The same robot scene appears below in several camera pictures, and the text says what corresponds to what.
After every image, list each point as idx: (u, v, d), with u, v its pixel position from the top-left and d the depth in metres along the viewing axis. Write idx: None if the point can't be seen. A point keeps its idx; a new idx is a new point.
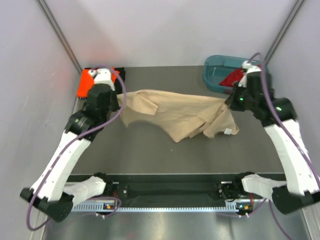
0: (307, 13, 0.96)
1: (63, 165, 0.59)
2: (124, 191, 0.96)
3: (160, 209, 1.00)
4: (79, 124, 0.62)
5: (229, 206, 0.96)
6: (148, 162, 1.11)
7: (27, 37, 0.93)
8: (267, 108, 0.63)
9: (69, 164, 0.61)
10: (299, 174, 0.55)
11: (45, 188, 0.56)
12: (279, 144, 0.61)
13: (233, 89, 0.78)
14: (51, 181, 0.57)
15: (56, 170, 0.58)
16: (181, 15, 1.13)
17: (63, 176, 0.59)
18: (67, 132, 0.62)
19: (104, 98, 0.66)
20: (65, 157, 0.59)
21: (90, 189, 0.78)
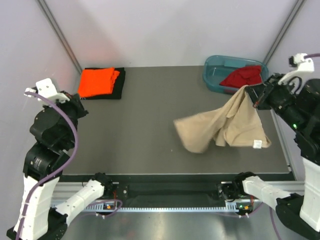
0: (308, 12, 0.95)
1: (33, 210, 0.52)
2: (124, 191, 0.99)
3: (160, 209, 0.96)
4: (35, 166, 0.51)
5: (229, 206, 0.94)
6: (148, 162, 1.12)
7: (27, 39, 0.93)
8: (316, 138, 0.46)
9: (43, 204, 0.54)
10: None
11: (25, 233, 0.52)
12: (315, 180, 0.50)
13: (269, 87, 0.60)
14: (28, 226, 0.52)
15: (29, 216, 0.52)
16: (181, 15, 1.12)
17: (41, 217, 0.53)
18: (26, 177, 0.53)
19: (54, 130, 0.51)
20: (33, 202, 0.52)
21: (87, 198, 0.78)
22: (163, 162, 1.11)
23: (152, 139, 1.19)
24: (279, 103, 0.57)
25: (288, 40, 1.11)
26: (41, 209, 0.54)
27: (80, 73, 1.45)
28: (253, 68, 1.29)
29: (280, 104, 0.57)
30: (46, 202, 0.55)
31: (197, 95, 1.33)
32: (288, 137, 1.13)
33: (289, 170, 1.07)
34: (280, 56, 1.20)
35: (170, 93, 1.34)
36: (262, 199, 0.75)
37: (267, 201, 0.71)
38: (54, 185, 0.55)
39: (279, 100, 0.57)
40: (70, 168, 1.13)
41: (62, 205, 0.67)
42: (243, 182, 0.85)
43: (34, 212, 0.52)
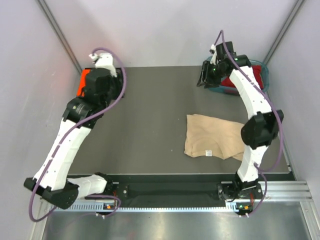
0: (307, 13, 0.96)
1: (63, 154, 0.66)
2: (124, 191, 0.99)
3: (160, 210, 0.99)
4: (77, 111, 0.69)
5: (229, 206, 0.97)
6: (148, 161, 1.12)
7: (28, 38, 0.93)
8: (228, 61, 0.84)
9: (70, 152, 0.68)
10: (254, 102, 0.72)
11: (47, 178, 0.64)
12: (239, 86, 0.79)
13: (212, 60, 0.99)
14: (53, 171, 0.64)
15: (57, 159, 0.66)
16: (181, 15, 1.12)
17: (65, 165, 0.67)
18: (65, 120, 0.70)
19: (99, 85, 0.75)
20: (65, 146, 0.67)
21: (93, 184, 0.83)
22: (163, 162, 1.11)
23: (150, 139, 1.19)
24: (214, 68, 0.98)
25: (288, 40, 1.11)
26: (67, 156, 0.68)
27: (80, 73, 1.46)
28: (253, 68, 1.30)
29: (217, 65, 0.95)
30: (72, 152, 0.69)
31: (197, 95, 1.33)
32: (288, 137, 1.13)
33: (289, 170, 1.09)
34: (280, 57, 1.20)
35: (170, 93, 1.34)
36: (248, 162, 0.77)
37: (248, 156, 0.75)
38: (82, 137, 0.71)
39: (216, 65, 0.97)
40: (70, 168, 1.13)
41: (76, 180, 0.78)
42: (239, 173, 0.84)
43: (63, 156, 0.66)
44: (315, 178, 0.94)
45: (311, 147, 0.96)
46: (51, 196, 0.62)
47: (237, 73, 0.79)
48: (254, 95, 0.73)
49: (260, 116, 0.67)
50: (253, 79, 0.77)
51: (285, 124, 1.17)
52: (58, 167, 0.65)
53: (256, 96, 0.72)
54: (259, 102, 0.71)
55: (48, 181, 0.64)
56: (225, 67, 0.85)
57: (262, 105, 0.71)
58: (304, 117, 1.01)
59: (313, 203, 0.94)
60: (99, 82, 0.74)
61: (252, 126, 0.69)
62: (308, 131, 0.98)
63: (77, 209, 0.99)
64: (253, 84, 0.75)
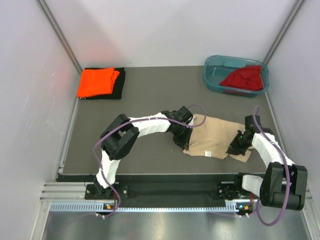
0: (307, 13, 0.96)
1: (154, 124, 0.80)
2: (124, 192, 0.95)
3: (160, 210, 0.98)
4: (171, 116, 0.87)
5: (229, 206, 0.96)
6: (148, 161, 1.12)
7: (27, 38, 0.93)
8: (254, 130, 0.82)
9: (152, 128, 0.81)
10: (272, 155, 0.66)
11: (138, 124, 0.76)
12: (259, 146, 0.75)
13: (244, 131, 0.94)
14: (144, 124, 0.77)
15: (150, 122, 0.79)
16: (181, 15, 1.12)
17: (145, 130, 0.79)
18: (162, 113, 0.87)
19: (184, 116, 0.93)
20: (155, 121, 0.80)
21: (111, 171, 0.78)
22: (164, 162, 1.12)
23: (151, 138, 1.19)
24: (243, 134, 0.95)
25: (288, 40, 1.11)
26: (151, 128, 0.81)
27: (80, 73, 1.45)
28: (252, 68, 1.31)
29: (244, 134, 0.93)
30: (152, 130, 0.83)
31: (197, 95, 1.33)
32: (288, 137, 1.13)
33: None
34: (279, 57, 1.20)
35: (170, 93, 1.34)
36: (255, 190, 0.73)
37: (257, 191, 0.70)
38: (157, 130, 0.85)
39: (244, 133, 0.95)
40: (70, 168, 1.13)
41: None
42: (243, 177, 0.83)
43: (152, 124, 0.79)
44: (315, 178, 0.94)
45: (311, 147, 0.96)
46: (135, 133, 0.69)
47: (256, 135, 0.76)
48: (273, 149, 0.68)
49: (279, 166, 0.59)
50: (273, 139, 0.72)
51: (284, 124, 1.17)
52: (148, 125, 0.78)
53: (274, 150, 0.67)
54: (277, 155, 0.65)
55: (136, 126, 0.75)
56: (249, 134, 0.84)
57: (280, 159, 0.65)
58: (304, 117, 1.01)
59: (314, 203, 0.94)
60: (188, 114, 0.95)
61: (267, 177, 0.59)
62: (307, 131, 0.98)
63: (77, 209, 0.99)
64: (272, 141, 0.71)
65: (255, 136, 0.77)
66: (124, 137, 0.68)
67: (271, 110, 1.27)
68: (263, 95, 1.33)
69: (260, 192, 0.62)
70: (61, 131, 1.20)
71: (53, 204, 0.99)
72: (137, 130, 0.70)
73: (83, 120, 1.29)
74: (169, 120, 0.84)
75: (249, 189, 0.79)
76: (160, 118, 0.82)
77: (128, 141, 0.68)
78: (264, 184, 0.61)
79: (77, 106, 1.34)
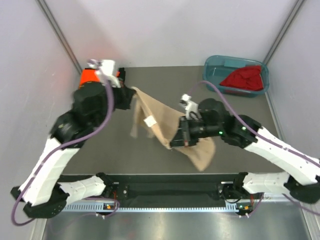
0: (307, 12, 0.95)
1: (47, 172, 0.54)
2: (124, 192, 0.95)
3: (160, 210, 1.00)
4: (62, 130, 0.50)
5: (229, 206, 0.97)
6: (147, 161, 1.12)
7: (27, 38, 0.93)
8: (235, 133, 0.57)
9: (54, 171, 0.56)
10: (300, 167, 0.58)
11: (29, 193, 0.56)
12: (264, 153, 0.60)
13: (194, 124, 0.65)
14: (35, 188, 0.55)
15: (39, 178, 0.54)
16: (181, 14, 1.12)
17: (46, 183, 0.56)
18: (52, 138, 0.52)
19: (94, 100, 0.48)
20: (47, 167, 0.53)
21: (87, 190, 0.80)
22: (163, 162, 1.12)
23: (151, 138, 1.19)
24: (198, 128, 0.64)
25: (288, 40, 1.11)
26: (50, 175, 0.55)
27: (80, 73, 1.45)
28: (252, 68, 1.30)
29: (200, 127, 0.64)
30: (62, 161, 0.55)
31: (197, 95, 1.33)
32: (288, 137, 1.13)
33: None
34: (280, 56, 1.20)
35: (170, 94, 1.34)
36: (271, 191, 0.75)
37: (278, 191, 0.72)
38: (70, 156, 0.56)
39: (195, 127, 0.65)
40: (71, 168, 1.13)
41: (66, 186, 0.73)
42: (243, 186, 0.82)
43: (46, 176, 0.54)
44: None
45: (311, 147, 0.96)
46: (32, 212, 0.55)
47: (259, 145, 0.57)
48: (296, 159, 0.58)
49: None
50: (278, 141, 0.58)
51: (284, 124, 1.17)
52: (40, 185, 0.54)
53: (299, 160, 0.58)
54: (305, 163, 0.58)
55: (29, 195, 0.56)
56: (235, 139, 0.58)
57: (309, 166, 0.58)
58: (304, 117, 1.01)
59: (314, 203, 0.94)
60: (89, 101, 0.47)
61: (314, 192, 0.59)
62: (307, 131, 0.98)
63: (78, 209, 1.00)
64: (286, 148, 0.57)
65: (253, 144, 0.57)
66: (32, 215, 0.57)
67: (271, 110, 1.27)
68: (263, 95, 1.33)
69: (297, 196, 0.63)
70: None
71: None
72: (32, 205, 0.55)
73: None
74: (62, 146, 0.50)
75: (257, 190, 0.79)
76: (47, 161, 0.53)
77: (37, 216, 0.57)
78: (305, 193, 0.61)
79: None
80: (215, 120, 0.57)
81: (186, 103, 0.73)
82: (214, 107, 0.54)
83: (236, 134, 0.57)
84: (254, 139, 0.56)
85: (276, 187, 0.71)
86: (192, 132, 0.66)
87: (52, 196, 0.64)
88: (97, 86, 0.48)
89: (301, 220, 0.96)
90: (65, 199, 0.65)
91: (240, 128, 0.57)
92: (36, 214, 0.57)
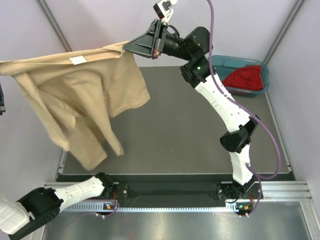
0: (306, 12, 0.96)
1: None
2: (124, 192, 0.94)
3: (160, 209, 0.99)
4: None
5: (229, 206, 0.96)
6: (146, 162, 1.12)
7: (27, 37, 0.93)
8: (194, 69, 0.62)
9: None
10: (231, 115, 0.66)
11: None
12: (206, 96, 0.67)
13: (169, 41, 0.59)
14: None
15: None
16: (181, 15, 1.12)
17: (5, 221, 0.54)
18: None
19: None
20: None
21: (85, 192, 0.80)
22: (163, 162, 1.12)
23: (150, 139, 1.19)
24: (173, 46, 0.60)
25: (288, 40, 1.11)
26: None
27: None
28: (252, 68, 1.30)
29: (175, 43, 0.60)
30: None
31: (197, 95, 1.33)
32: (288, 138, 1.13)
33: (289, 170, 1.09)
34: (280, 56, 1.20)
35: (171, 94, 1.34)
36: (239, 164, 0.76)
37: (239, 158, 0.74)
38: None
39: (169, 41, 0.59)
40: (70, 169, 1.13)
41: (61, 191, 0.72)
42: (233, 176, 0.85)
43: None
44: (314, 179, 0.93)
45: (311, 147, 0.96)
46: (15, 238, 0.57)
47: (206, 85, 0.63)
48: (231, 107, 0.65)
49: (244, 129, 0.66)
50: (224, 88, 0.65)
51: (284, 124, 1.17)
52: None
53: (233, 107, 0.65)
54: (237, 113, 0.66)
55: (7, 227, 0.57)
56: (188, 75, 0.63)
57: (239, 116, 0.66)
58: (303, 117, 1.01)
59: (313, 203, 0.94)
60: None
61: (236, 139, 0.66)
62: (306, 131, 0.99)
63: (77, 209, 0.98)
64: (226, 96, 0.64)
65: (201, 84, 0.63)
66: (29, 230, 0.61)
67: (271, 110, 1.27)
68: (263, 95, 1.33)
69: (223, 143, 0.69)
70: None
71: None
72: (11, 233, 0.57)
73: None
74: None
75: (241, 177, 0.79)
76: None
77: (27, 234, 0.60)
78: (230, 140, 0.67)
79: None
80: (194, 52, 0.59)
81: (169, 11, 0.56)
82: (204, 46, 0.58)
83: (192, 71, 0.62)
84: (203, 80, 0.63)
85: (235, 156, 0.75)
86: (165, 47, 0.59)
87: (40, 208, 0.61)
88: None
89: (300, 219, 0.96)
90: (56, 207, 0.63)
91: (196, 67, 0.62)
92: (20, 236, 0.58)
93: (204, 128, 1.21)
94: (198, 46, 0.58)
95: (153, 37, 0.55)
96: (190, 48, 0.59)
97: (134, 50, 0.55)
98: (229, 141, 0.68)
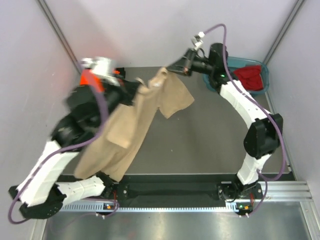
0: (307, 12, 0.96)
1: (44, 176, 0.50)
2: (124, 192, 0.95)
3: (160, 209, 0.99)
4: (61, 134, 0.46)
5: (229, 206, 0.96)
6: (147, 162, 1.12)
7: (27, 38, 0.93)
8: (218, 78, 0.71)
9: (54, 173, 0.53)
10: (248, 110, 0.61)
11: (27, 193, 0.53)
12: (229, 99, 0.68)
13: (198, 61, 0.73)
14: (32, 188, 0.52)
15: (36, 180, 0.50)
16: (181, 15, 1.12)
17: (45, 186, 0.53)
18: (51, 140, 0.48)
19: (86, 108, 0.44)
20: (44, 172, 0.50)
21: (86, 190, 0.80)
22: (164, 162, 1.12)
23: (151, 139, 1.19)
24: (201, 64, 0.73)
25: (288, 40, 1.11)
26: (51, 178, 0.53)
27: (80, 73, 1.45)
28: (252, 68, 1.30)
29: (202, 63, 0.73)
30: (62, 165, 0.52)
31: (197, 95, 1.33)
32: (288, 138, 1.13)
33: (289, 170, 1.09)
34: (280, 56, 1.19)
35: None
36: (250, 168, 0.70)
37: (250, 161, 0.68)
38: (66, 162, 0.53)
39: (197, 61, 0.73)
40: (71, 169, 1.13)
41: (64, 187, 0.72)
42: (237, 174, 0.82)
43: (43, 180, 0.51)
44: (315, 179, 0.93)
45: (311, 148, 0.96)
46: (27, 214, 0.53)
47: (226, 87, 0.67)
48: (247, 103, 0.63)
49: (261, 122, 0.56)
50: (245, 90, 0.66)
51: (284, 124, 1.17)
52: (36, 188, 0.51)
53: (249, 103, 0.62)
54: (254, 109, 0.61)
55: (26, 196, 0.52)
56: (214, 84, 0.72)
57: (257, 112, 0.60)
58: (303, 117, 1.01)
59: (313, 203, 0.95)
60: (79, 108, 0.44)
61: (252, 135, 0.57)
62: (306, 131, 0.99)
63: (78, 209, 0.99)
64: (245, 94, 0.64)
65: (223, 88, 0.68)
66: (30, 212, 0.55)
67: (271, 110, 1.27)
68: (263, 95, 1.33)
69: (245, 146, 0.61)
70: None
71: None
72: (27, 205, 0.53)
73: None
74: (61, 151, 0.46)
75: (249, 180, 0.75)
76: (45, 164, 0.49)
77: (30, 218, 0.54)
78: (250, 139, 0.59)
79: None
80: (215, 62, 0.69)
81: (197, 39, 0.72)
82: (220, 52, 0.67)
83: (216, 80, 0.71)
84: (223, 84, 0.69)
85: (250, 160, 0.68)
86: (194, 64, 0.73)
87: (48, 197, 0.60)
88: (84, 93, 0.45)
89: (300, 219, 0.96)
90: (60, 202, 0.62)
91: (219, 75, 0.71)
92: (31, 215, 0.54)
93: (213, 127, 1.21)
94: (214, 53, 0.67)
95: (186, 59, 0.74)
96: (211, 59, 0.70)
97: (172, 68, 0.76)
98: (249, 140, 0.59)
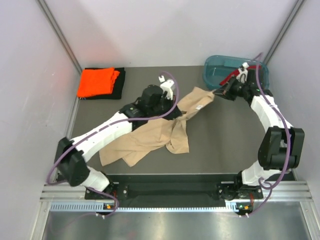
0: (307, 12, 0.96)
1: (108, 133, 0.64)
2: (124, 192, 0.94)
3: (160, 209, 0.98)
4: (132, 111, 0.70)
5: (229, 206, 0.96)
6: (149, 163, 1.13)
7: (26, 38, 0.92)
8: (252, 92, 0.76)
9: (110, 138, 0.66)
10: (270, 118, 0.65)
11: (85, 144, 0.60)
12: (256, 109, 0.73)
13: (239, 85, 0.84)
14: (92, 141, 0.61)
15: (100, 135, 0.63)
16: (181, 15, 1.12)
17: (100, 145, 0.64)
18: (120, 113, 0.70)
19: (156, 97, 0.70)
20: (111, 129, 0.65)
21: (96, 180, 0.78)
22: (165, 163, 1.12)
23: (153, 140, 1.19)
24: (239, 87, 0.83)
25: (288, 40, 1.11)
26: (107, 139, 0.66)
27: (80, 73, 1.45)
28: None
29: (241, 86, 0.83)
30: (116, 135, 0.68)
31: None
32: None
33: (289, 170, 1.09)
34: (280, 56, 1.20)
35: None
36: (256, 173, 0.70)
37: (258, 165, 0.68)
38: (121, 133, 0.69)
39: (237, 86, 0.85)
40: None
41: None
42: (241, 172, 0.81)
43: (105, 137, 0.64)
44: (315, 179, 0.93)
45: (310, 147, 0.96)
46: (78, 162, 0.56)
47: (256, 97, 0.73)
48: (270, 113, 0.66)
49: (278, 130, 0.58)
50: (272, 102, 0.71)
51: None
52: (98, 140, 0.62)
53: (273, 113, 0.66)
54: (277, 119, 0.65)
55: (83, 148, 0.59)
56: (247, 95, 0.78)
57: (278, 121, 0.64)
58: (303, 117, 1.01)
59: (313, 203, 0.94)
60: (152, 96, 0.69)
61: (267, 140, 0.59)
62: (306, 131, 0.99)
63: (77, 209, 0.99)
64: (272, 105, 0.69)
65: (255, 98, 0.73)
66: (70, 165, 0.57)
67: None
68: None
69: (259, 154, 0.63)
70: (61, 131, 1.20)
71: (53, 204, 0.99)
72: (82, 153, 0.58)
73: (83, 120, 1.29)
74: (129, 120, 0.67)
75: (250, 182, 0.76)
76: (114, 124, 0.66)
77: (74, 171, 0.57)
78: (264, 147, 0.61)
79: (77, 106, 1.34)
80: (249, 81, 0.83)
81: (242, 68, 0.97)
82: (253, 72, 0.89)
83: (250, 92, 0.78)
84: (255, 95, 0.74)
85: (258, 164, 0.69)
86: (233, 88, 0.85)
87: None
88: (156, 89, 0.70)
89: (300, 219, 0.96)
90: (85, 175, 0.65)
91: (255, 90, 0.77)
92: (79, 164, 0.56)
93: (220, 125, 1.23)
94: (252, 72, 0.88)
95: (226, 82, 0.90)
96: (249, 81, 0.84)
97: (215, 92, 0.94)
98: (264, 146, 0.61)
